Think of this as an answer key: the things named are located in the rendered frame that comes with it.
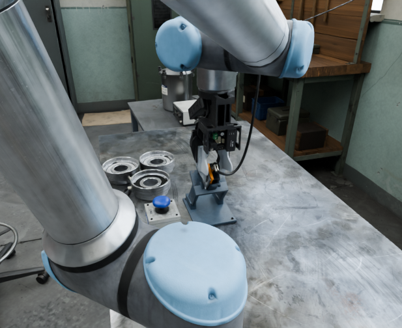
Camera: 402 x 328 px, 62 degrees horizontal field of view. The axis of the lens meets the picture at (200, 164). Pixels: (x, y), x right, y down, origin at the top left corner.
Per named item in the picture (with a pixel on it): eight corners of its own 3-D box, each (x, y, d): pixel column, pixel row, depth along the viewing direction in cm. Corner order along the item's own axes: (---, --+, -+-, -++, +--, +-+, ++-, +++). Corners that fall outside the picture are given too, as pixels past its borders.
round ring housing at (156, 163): (157, 159, 109) (156, 147, 107) (182, 168, 103) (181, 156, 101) (132, 171, 102) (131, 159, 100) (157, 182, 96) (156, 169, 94)
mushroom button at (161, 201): (152, 213, 78) (150, 195, 76) (169, 210, 79) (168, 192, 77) (155, 223, 75) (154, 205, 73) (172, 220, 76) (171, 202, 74)
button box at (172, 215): (145, 219, 80) (143, 202, 78) (174, 214, 82) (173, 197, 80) (150, 241, 73) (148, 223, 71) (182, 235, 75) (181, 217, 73)
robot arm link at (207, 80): (191, 63, 65) (230, 60, 67) (192, 86, 67) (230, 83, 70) (203, 71, 59) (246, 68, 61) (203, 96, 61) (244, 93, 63)
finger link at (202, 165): (199, 192, 71) (204, 153, 67) (191, 179, 76) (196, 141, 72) (213, 191, 72) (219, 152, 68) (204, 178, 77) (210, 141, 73)
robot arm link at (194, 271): (219, 394, 37) (224, 308, 30) (122, 341, 42) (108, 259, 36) (256, 310, 46) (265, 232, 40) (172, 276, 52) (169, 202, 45)
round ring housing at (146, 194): (167, 179, 97) (167, 166, 95) (173, 199, 88) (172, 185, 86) (130, 183, 95) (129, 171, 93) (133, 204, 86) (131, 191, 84)
